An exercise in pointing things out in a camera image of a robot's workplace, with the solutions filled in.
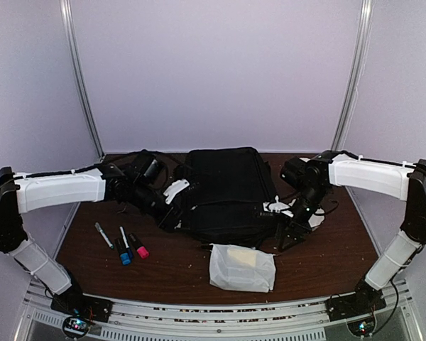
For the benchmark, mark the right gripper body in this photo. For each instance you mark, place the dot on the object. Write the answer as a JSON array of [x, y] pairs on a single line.
[[312, 197]]

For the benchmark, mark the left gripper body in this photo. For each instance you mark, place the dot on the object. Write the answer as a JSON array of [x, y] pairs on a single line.
[[142, 195]]

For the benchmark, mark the grey white pouch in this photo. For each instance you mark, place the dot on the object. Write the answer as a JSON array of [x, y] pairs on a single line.
[[235, 268]]

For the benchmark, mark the black student backpack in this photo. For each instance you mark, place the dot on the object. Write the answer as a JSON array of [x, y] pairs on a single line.
[[224, 203]]

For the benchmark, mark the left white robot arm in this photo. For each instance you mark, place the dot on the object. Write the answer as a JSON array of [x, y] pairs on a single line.
[[21, 193]]

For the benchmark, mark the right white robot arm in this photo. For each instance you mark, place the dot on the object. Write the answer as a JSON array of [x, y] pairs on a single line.
[[313, 178]]

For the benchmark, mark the white fluted ceramic bowl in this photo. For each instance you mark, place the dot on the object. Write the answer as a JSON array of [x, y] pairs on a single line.
[[316, 219]]

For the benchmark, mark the blue tipped white marker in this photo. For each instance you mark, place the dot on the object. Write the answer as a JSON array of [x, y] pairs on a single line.
[[124, 237]]

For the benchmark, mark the black pink highlighter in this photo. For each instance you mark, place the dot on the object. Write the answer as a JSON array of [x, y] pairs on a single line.
[[141, 250]]

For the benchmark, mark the green tipped white marker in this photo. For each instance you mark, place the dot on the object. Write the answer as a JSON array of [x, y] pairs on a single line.
[[103, 234]]

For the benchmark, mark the black blue highlighter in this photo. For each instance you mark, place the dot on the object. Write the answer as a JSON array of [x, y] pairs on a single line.
[[122, 251]]

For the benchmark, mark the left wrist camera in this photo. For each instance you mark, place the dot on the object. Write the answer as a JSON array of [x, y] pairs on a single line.
[[146, 168]]

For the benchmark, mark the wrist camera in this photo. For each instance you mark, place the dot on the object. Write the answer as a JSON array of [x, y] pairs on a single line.
[[293, 172], [146, 168]]

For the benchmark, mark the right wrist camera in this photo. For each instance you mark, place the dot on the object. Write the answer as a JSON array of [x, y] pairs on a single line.
[[293, 172]]

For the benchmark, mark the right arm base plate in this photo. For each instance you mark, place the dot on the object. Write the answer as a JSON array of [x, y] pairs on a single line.
[[350, 306]]

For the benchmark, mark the front aluminium rail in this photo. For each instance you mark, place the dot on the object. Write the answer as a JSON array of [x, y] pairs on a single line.
[[306, 319]]

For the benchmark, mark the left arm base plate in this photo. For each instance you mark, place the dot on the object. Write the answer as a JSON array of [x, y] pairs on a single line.
[[90, 308]]

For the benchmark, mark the left aluminium frame post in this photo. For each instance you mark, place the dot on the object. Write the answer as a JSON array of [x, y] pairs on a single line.
[[68, 23]]

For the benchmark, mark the aluminium frame post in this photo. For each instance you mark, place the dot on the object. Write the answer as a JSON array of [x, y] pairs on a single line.
[[68, 23], [357, 66]]

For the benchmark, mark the right aluminium frame post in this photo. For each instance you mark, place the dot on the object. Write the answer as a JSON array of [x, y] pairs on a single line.
[[357, 66]]

